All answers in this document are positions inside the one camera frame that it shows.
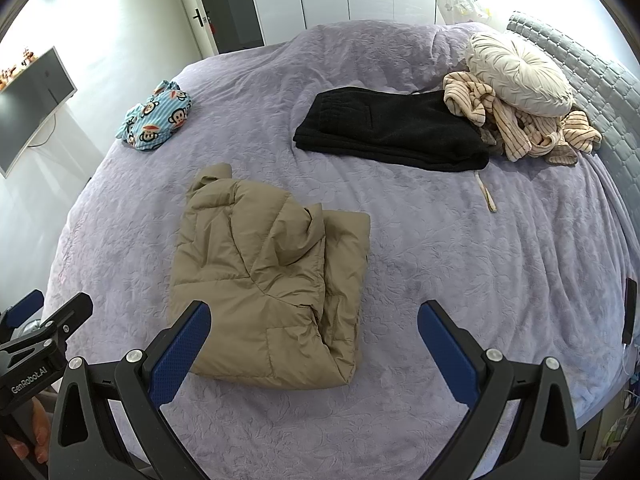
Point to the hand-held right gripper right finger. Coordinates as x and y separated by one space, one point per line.
447 355

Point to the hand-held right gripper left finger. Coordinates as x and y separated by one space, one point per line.
180 355

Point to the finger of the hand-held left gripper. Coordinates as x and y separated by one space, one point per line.
27 306
72 312

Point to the beige puffer jacket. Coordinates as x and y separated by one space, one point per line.
260 270

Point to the person's left hand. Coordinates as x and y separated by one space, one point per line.
39 420

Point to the purple fleece blanket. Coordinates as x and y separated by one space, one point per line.
450 260

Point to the beige striped fabric belt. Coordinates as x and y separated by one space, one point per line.
486 192

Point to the black phone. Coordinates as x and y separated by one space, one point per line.
630 310

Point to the blue monkey print cloth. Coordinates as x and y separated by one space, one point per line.
150 120

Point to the grey knit cloth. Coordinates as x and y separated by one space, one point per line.
492 142

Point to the black folded garment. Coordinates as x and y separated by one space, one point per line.
400 130

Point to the beige striped garment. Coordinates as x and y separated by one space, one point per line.
510 132

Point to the small shelf figurines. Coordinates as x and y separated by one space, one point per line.
17 67

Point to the cream round pleated pillow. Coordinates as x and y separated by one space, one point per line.
520 72

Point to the grey quilted headboard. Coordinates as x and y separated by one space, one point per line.
600 90

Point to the white plastic bag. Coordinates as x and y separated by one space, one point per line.
460 5

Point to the wall monitor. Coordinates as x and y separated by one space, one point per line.
30 105

